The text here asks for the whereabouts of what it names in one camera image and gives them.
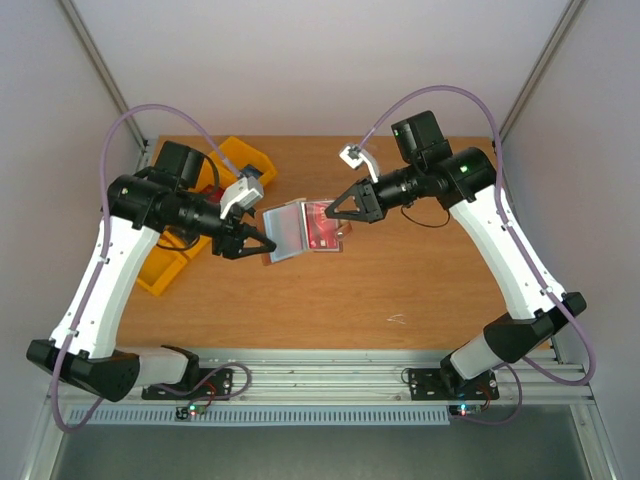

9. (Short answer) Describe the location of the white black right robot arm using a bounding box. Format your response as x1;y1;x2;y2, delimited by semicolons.
325;111;586;397

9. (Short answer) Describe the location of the left aluminium frame post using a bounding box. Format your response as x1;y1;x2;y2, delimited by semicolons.
54;0;151;151

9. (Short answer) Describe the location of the left small circuit board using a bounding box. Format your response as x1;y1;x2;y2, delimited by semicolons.
175;404;208;421

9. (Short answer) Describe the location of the yellow bin near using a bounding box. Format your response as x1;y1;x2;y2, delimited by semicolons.
136;247;187;297

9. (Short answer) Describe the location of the small circuit board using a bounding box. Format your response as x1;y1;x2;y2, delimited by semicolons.
449;403;488;417
175;404;208;421

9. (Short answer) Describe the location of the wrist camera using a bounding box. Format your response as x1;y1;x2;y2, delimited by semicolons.
339;143;380;183
219;177;264;219

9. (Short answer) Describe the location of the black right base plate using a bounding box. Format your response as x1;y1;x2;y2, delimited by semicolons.
401;368;500;401

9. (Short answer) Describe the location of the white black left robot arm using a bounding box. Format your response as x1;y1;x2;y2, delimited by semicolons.
26;141;276;402

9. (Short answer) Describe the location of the blue card in bin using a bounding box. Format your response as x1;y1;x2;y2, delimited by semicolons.
241;165;263;179

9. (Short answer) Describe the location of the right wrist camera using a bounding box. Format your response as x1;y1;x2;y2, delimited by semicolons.
339;143;380;183

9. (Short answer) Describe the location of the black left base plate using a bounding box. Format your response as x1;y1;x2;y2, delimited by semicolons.
141;368;234;401

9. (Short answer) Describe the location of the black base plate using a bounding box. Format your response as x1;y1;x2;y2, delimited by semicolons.
401;368;500;401
141;368;234;401

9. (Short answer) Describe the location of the brown leather card holder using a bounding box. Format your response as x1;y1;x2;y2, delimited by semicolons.
256;198;352;266

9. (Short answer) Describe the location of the grey slotted cable duct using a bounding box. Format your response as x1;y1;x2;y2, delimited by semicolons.
89;405;450;427

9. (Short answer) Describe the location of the right small circuit board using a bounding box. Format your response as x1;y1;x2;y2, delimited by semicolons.
449;403;488;417

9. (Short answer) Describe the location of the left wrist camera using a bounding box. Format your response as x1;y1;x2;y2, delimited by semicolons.
219;177;264;219

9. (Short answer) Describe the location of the aluminium frame post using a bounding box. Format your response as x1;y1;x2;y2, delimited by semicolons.
54;0;151;151
499;0;587;141

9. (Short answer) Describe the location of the right aluminium frame post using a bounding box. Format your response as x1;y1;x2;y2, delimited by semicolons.
499;0;587;141

